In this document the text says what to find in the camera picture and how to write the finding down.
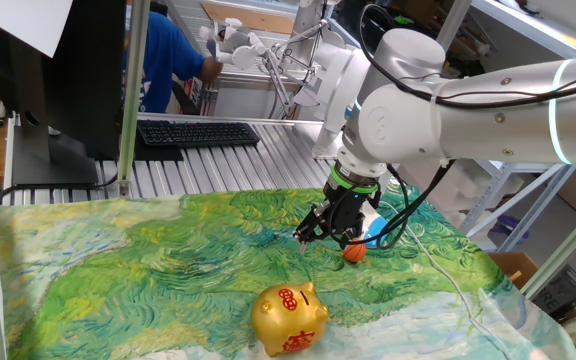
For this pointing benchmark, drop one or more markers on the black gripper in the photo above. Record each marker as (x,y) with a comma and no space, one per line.
(348,210)

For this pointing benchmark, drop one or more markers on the blue white desk lamp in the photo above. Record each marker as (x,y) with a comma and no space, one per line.
(374,230)

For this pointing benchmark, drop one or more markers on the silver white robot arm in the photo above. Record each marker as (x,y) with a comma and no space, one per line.
(468,130)

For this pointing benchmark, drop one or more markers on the person's bare forearm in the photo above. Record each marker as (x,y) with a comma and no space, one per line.
(210,70)

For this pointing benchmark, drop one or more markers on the black desk mat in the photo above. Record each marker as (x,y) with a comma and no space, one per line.
(158,152)

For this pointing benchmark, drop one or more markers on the orange mini basketball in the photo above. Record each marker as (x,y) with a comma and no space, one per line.
(354,253)

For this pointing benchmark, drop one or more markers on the gold piggy bank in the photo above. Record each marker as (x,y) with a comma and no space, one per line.
(288,320)

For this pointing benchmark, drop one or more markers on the white foam block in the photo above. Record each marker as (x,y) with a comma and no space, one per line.
(448,200)

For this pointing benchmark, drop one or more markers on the white haptic control device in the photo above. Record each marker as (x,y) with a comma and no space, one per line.
(338,80)

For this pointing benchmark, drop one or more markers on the aluminium background workbench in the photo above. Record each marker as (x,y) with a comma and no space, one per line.
(240,102)

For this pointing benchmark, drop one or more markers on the green painted tablecloth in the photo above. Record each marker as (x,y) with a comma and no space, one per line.
(168,260)

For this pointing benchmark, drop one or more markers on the black keyboard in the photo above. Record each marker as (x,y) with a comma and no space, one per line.
(198,133)

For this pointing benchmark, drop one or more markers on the blue plastic bag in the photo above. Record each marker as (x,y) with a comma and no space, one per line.
(508,225)

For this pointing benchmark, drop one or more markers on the brown cardboard box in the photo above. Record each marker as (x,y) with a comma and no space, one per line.
(510,265)

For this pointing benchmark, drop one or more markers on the white red printed carton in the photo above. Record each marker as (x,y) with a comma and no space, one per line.
(193,92)

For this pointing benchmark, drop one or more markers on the grey background robot column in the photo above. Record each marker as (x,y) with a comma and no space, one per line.
(305,20)

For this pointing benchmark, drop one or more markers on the brown cardboard sheet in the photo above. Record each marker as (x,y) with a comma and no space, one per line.
(258,20)

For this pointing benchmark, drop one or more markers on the black plastic crate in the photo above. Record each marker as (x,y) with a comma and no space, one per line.
(563,295)

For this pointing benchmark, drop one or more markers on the person in blue shirt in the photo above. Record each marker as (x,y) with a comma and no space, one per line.
(158,60)

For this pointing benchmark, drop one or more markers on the white metal shelf rack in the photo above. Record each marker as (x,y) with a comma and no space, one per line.
(518,22)

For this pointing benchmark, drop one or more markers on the black computer monitor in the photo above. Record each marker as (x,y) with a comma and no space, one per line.
(83,75)

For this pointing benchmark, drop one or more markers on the white paper sheet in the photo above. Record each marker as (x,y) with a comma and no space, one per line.
(28,25)

